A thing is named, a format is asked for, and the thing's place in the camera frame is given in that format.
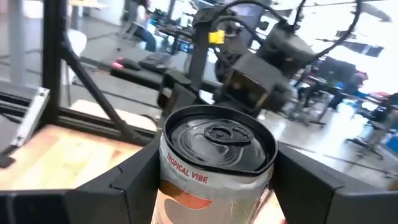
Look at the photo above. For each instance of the black desk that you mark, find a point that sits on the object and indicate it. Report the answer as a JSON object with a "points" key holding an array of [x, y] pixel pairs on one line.
{"points": [[146, 81]]}

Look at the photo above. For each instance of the person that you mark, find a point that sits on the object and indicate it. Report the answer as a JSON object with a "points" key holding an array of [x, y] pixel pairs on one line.
{"points": [[351, 87], [146, 34]]}

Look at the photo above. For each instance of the black keyboard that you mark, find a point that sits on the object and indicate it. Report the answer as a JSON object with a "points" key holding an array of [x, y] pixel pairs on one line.
{"points": [[154, 62]]}

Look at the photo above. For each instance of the white Celsius Tropical Vibe can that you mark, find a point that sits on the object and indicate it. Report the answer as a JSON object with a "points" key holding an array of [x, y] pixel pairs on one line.
{"points": [[214, 186]]}

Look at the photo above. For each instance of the silver aluminium bar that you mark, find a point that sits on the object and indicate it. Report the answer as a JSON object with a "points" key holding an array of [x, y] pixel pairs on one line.
{"points": [[31, 118]]}

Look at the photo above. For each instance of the black aluminium table frame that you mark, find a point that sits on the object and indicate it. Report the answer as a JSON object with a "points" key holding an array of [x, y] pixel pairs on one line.
{"points": [[52, 62]]}

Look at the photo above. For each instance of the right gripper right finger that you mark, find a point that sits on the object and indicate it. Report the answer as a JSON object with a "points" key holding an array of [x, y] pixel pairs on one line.
{"points": [[326, 205]]}

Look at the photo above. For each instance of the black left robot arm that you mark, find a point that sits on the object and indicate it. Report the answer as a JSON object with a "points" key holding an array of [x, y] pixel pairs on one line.
{"points": [[199, 62]]}

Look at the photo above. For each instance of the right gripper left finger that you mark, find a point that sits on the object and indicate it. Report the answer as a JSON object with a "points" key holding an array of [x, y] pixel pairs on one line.
{"points": [[93, 205]]}

